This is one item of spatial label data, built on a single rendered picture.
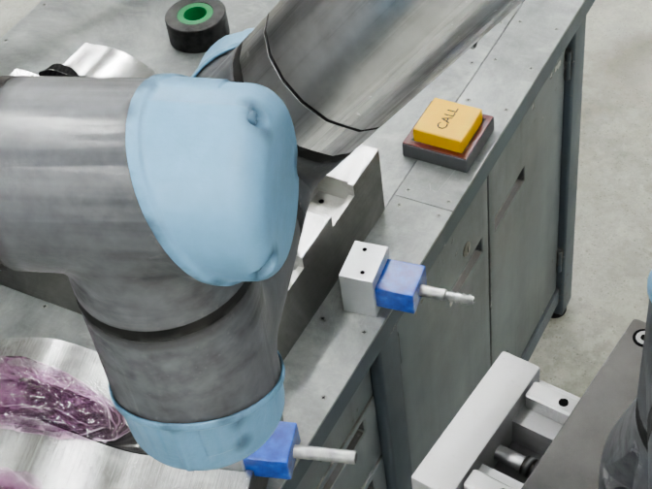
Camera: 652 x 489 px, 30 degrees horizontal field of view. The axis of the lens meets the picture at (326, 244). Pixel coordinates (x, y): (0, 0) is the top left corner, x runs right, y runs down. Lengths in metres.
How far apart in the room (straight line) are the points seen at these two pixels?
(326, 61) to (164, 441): 0.18
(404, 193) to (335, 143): 0.80
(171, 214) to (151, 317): 0.06
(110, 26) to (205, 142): 1.27
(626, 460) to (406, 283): 0.48
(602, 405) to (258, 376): 0.40
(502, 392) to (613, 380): 0.09
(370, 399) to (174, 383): 0.97
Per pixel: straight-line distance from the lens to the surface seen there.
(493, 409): 0.92
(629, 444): 0.78
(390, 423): 1.51
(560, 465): 0.84
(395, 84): 0.53
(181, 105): 0.43
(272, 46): 0.55
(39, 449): 1.10
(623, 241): 2.41
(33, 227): 0.45
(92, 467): 1.10
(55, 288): 1.30
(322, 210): 1.26
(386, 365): 1.43
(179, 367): 0.49
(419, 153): 1.38
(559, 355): 2.22
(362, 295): 1.21
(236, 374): 0.51
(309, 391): 1.19
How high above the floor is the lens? 1.74
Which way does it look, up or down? 46 degrees down
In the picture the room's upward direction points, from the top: 9 degrees counter-clockwise
